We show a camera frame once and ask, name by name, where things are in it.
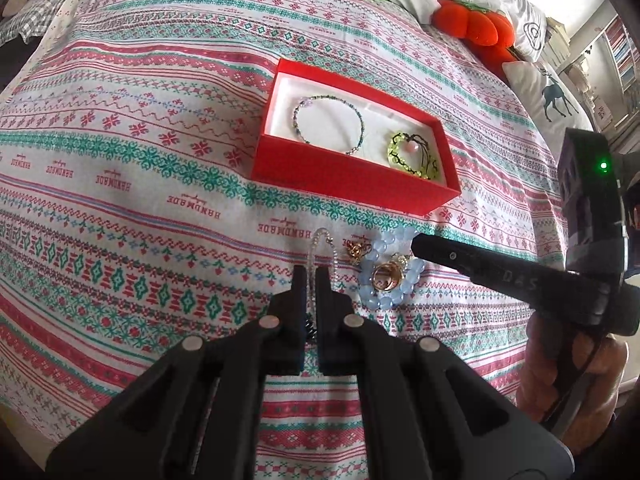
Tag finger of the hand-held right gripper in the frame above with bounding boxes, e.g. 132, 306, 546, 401
410, 232, 576, 311

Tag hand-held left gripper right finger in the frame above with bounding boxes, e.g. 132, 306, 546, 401
319, 267, 574, 480

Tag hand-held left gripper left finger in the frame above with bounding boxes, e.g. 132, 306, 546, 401
45, 265, 309, 480

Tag clear crystal bracelet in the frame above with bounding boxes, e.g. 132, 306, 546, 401
309, 227, 343, 321

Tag blue beaded bracelet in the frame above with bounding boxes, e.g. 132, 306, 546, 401
357, 227, 426, 311

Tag gold charm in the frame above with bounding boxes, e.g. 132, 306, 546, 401
342, 240, 373, 266

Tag gold ring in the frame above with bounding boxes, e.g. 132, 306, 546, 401
372, 261, 402, 292

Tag red jewelry box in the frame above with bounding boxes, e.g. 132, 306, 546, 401
250, 57, 462, 215

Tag person's right hand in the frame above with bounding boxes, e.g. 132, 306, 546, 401
517, 310, 629, 456

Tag white deer print pillow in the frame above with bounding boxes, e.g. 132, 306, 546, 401
502, 57, 596, 146

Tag white bookshelf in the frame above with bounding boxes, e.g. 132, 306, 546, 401
570, 0, 640, 151

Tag printed patterned bedspread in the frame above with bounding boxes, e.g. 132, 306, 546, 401
0, 0, 601, 480

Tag orange pumpkin plush toy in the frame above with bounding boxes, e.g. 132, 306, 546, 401
432, 0, 516, 78

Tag grey checked bed sheet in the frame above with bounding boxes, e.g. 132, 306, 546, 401
0, 0, 76, 46

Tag yellow-green beaded bracelet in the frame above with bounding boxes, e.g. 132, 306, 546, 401
387, 130, 441, 180

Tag dark beaded bracelet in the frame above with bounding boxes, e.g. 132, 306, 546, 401
291, 94, 365, 156

